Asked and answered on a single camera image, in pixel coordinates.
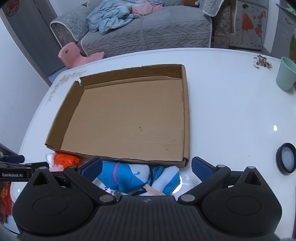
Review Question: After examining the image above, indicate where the orange plastic bag bundle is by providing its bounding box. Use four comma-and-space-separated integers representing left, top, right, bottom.
54, 152, 81, 168

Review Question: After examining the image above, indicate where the blue sock roll pink band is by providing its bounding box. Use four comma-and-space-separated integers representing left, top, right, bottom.
97, 162, 150, 194

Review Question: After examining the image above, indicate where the white and blue sock roll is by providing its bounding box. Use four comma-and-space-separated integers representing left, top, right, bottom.
147, 166, 180, 196

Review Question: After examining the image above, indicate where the brown cardboard tray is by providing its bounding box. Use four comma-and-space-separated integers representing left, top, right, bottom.
45, 64, 190, 167

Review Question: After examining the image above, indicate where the black round lid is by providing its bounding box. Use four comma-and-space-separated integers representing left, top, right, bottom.
276, 143, 296, 175

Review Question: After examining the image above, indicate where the pink plastic child stool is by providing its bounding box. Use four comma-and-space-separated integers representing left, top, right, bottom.
58, 42, 104, 69

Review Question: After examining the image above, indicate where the mint green cup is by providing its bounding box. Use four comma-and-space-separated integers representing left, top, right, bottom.
276, 57, 296, 91

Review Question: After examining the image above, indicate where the pile of seed shells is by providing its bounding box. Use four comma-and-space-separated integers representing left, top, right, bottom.
253, 54, 273, 69

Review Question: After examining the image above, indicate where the grey quilted sofa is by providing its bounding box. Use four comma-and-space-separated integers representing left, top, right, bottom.
50, 1, 232, 57

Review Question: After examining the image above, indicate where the light blue blanket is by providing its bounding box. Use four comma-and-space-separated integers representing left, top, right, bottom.
87, 1, 140, 35

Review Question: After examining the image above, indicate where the grey cabinet with girl sticker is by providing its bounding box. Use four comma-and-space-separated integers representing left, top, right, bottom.
229, 1, 268, 51

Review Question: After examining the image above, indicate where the grey sideboard cabinet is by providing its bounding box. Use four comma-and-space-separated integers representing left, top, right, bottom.
271, 1, 295, 59

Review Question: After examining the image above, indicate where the pink garment on sofa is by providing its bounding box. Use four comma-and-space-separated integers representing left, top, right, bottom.
131, 1, 163, 16

